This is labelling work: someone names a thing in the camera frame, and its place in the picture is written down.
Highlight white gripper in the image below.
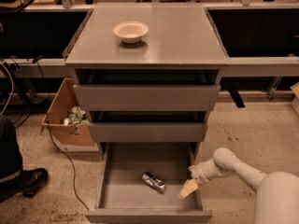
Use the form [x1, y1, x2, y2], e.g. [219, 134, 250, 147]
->
[178, 159, 229, 199]

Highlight silver blue redbull can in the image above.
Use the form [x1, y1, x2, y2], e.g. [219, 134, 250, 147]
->
[142, 172, 165, 193]

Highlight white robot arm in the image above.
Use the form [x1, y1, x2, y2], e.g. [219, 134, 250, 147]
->
[178, 147, 299, 224]

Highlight grey bottom drawer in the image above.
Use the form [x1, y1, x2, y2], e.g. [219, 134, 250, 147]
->
[86, 143, 212, 224]

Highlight grey drawer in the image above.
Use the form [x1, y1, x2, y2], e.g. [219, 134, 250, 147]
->
[86, 143, 212, 224]
[74, 69, 220, 111]
[89, 111, 207, 143]

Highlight grey middle drawer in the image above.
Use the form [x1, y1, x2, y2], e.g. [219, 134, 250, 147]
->
[89, 111, 207, 143]

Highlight grey drawer cabinet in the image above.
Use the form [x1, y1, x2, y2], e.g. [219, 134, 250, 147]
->
[66, 3, 228, 151]

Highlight grey top drawer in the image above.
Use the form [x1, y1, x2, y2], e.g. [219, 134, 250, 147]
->
[74, 69, 220, 111]

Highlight crumpled green white wrappers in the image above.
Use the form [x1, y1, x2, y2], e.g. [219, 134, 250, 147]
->
[63, 106, 89, 125]

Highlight brown cardboard box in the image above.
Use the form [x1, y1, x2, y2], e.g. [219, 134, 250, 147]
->
[42, 78, 95, 151]

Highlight black leather shoe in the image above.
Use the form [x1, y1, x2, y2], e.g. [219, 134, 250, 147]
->
[0, 168, 48, 202]

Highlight white paper bowl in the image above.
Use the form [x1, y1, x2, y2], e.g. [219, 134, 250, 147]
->
[113, 21, 149, 44]

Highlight dark trouser leg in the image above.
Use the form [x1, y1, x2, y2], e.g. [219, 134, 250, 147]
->
[0, 115, 22, 183]

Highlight black floor cable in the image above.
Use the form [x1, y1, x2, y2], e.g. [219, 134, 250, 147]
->
[32, 54, 91, 211]

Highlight white cable at left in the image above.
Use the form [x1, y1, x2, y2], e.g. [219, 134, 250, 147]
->
[0, 60, 16, 114]

